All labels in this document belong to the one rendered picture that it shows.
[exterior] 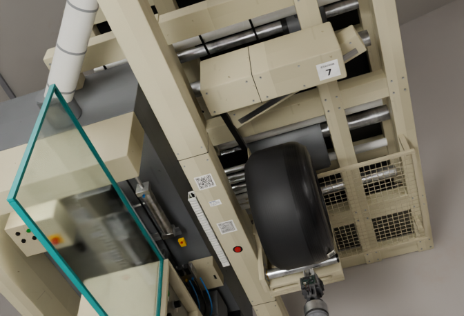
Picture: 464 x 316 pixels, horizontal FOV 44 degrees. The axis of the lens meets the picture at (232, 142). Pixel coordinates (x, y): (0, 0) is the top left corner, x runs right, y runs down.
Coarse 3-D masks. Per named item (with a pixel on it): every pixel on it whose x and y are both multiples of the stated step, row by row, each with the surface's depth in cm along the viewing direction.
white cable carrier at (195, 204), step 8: (192, 192) 250; (192, 200) 247; (200, 208) 251; (200, 216) 254; (208, 224) 257; (208, 232) 261; (216, 240) 264; (216, 248) 267; (224, 256) 271; (224, 264) 275
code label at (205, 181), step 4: (200, 176) 238; (204, 176) 238; (208, 176) 238; (196, 180) 239; (200, 180) 239; (204, 180) 239; (208, 180) 239; (212, 180) 239; (200, 184) 240; (204, 184) 241; (208, 184) 241; (212, 184) 241; (200, 188) 242; (204, 188) 242
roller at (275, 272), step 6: (330, 258) 264; (336, 258) 263; (312, 264) 265; (318, 264) 264; (324, 264) 264; (330, 264) 265; (270, 270) 269; (276, 270) 268; (282, 270) 267; (288, 270) 267; (294, 270) 266; (300, 270) 266; (270, 276) 268; (276, 276) 268
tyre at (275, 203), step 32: (256, 160) 250; (288, 160) 243; (256, 192) 239; (288, 192) 236; (320, 192) 279; (256, 224) 240; (288, 224) 235; (320, 224) 236; (288, 256) 242; (320, 256) 244
